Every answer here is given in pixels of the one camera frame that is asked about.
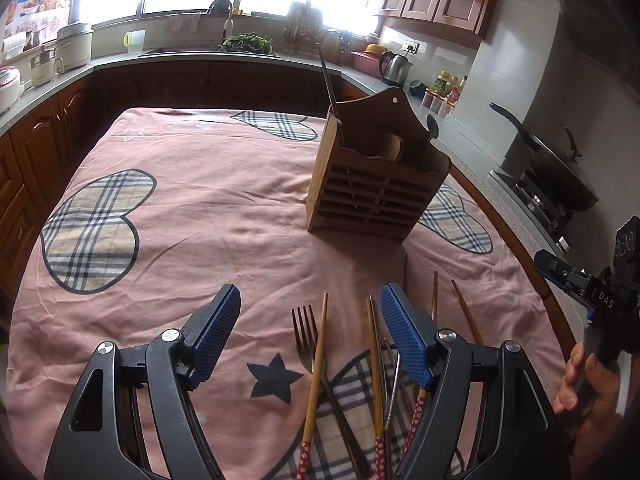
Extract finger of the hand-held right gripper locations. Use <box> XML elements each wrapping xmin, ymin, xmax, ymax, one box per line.
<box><xmin>534</xmin><ymin>250</ymin><xmax>593</xmax><ymax>309</ymax></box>

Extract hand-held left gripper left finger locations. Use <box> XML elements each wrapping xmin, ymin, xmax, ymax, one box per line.
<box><xmin>45</xmin><ymin>284</ymin><xmax>242</xmax><ymax>480</ymax></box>

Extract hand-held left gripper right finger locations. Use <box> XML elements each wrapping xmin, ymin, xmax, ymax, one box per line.
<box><xmin>380</xmin><ymin>284</ymin><xmax>571</xmax><ymax>480</ymax></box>

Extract wooden chopstick red patterned end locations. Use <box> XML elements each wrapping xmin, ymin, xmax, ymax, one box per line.
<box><xmin>400</xmin><ymin>271</ymin><xmax>439</xmax><ymax>456</ymax></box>
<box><xmin>366</xmin><ymin>295</ymin><xmax>391</xmax><ymax>480</ymax></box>
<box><xmin>297</xmin><ymin>292</ymin><xmax>329</xmax><ymax>480</ymax></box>

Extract plain wooden chopstick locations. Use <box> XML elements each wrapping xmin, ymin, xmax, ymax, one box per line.
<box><xmin>451</xmin><ymin>280</ymin><xmax>484</xmax><ymax>347</ymax></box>

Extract metal fork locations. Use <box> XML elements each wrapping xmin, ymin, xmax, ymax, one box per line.
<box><xmin>291</xmin><ymin>305</ymin><xmax>373</xmax><ymax>480</ymax></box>

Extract wooden utensil holder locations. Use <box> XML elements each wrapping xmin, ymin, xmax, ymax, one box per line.
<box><xmin>306</xmin><ymin>87</ymin><xmax>452</xmax><ymax>245</ymax></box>

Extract person's right hand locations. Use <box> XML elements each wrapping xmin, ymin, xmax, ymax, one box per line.
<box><xmin>552</xmin><ymin>341</ymin><xmax>632</xmax><ymax>467</ymax></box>

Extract gas stove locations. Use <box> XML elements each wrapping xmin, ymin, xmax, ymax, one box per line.
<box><xmin>492</xmin><ymin>167</ymin><xmax>576</xmax><ymax>253</ymax></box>

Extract black wok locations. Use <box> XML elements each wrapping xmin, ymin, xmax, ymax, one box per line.
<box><xmin>490</xmin><ymin>102</ymin><xmax>600</xmax><ymax>212</ymax></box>

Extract pink tablecloth with plaid hearts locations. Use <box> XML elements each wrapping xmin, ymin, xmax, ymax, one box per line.
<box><xmin>5</xmin><ymin>106</ymin><xmax>568</xmax><ymax>480</ymax></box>

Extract wooden spoon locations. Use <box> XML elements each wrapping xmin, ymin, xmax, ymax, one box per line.
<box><xmin>381</xmin><ymin>134</ymin><xmax>404</xmax><ymax>162</ymax></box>

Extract spice jar set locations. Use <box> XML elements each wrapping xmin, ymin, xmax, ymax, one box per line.
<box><xmin>422</xmin><ymin>91</ymin><xmax>459</xmax><ymax>117</ymax></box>

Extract dark range hood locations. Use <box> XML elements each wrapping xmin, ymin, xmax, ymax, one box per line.
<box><xmin>542</xmin><ymin>0</ymin><xmax>640</xmax><ymax>106</ymax></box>

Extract steel electric kettle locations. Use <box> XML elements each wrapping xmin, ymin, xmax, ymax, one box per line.
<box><xmin>378</xmin><ymin>51</ymin><xmax>407</xmax><ymax>87</ymax></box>

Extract dark long chopstick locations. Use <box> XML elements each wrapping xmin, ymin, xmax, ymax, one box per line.
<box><xmin>317</xmin><ymin>43</ymin><xmax>348</xmax><ymax>148</ymax></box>

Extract pink plastic basin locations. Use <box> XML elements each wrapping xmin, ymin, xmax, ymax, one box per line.
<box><xmin>351</xmin><ymin>50</ymin><xmax>386</xmax><ymax>77</ymax></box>

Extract kitchen sink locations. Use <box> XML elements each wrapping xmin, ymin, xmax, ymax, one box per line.
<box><xmin>140</xmin><ymin>46</ymin><xmax>221</xmax><ymax>57</ymax></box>

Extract green vegetables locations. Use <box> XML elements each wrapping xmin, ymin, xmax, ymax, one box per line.
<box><xmin>220</xmin><ymin>34</ymin><xmax>276</xmax><ymax>55</ymax></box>

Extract kitchen faucet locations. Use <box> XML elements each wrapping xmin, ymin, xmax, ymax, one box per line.
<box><xmin>207</xmin><ymin>0</ymin><xmax>235</xmax><ymax>44</ymax></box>

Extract pink dish cloth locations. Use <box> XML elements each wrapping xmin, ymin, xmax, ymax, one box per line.
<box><xmin>167</xmin><ymin>14</ymin><xmax>201</xmax><ymax>34</ymax></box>

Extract metal dish rack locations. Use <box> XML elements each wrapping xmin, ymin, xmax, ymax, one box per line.
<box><xmin>285</xmin><ymin>2</ymin><xmax>326</xmax><ymax>56</ymax></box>

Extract large white cooker pot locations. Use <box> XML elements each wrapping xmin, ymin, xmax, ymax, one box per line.
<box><xmin>55</xmin><ymin>22</ymin><xmax>94</xmax><ymax>71</ymax></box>

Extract small white electric pot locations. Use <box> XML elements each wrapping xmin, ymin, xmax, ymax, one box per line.
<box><xmin>30</xmin><ymin>47</ymin><xmax>65</xmax><ymax>88</ymax></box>

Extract white and pink rice cooker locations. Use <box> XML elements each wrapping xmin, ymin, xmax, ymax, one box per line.
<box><xmin>0</xmin><ymin>65</ymin><xmax>24</xmax><ymax>114</ymax></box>

